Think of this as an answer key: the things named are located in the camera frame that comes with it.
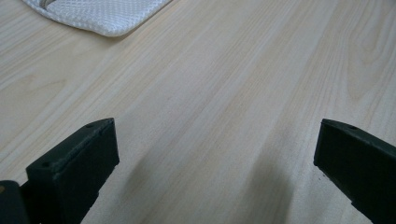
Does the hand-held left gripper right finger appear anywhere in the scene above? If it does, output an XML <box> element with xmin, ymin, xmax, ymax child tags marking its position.
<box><xmin>313</xmin><ymin>118</ymin><xmax>396</xmax><ymax>224</ymax></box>

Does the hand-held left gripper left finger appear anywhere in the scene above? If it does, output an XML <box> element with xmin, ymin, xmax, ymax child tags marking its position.
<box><xmin>26</xmin><ymin>117</ymin><xmax>120</xmax><ymax>224</ymax></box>

